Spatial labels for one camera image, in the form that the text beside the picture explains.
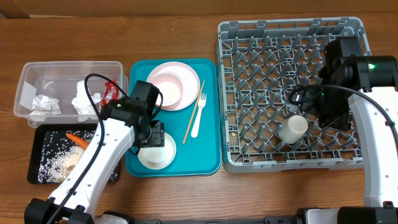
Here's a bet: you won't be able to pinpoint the grey dishwasher rack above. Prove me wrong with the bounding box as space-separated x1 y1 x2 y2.
217 17 371 173

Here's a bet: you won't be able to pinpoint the white plastic fork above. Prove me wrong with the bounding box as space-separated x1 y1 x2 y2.
191 93 206 138

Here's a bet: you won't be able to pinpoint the black plastic tray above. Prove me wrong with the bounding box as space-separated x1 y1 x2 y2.
27 123 121 184

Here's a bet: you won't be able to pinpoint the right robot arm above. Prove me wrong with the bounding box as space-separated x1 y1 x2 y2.
289 37 397 224

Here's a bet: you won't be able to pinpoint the small white cup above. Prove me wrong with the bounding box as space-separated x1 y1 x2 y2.
278 115 308 144

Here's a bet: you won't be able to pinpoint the white napkin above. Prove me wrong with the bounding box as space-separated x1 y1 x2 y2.
30 95 62 115
72 80 95 114

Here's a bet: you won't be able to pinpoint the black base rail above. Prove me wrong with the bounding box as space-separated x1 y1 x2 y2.
133 215 305 224

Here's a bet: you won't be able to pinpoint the teal plastic tray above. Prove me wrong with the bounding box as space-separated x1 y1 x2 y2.
125 58 222 177

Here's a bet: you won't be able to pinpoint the orange carrot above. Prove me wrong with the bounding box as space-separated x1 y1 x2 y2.
66 133 89 150

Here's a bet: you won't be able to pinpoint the clear plastic bin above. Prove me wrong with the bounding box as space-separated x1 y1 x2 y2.
14 61 129 128

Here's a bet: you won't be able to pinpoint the pink plate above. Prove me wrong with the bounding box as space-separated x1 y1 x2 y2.
146 62 200 111

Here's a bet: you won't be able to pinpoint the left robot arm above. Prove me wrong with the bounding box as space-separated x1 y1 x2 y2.
24 81 164 223

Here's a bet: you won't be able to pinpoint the white bowl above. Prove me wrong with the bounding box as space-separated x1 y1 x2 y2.
137 133 177 170

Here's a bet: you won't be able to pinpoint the wooden chopstick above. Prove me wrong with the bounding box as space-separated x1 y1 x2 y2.
182 80 205 144

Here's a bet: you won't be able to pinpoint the red snack wrapper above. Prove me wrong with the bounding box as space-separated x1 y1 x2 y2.
99 82 119 110

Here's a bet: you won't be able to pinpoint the rice and peanut shells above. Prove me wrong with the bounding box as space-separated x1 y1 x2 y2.
37 129 119 183

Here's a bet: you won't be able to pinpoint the small pink bowl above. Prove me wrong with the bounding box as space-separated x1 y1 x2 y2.
147 73 183 107

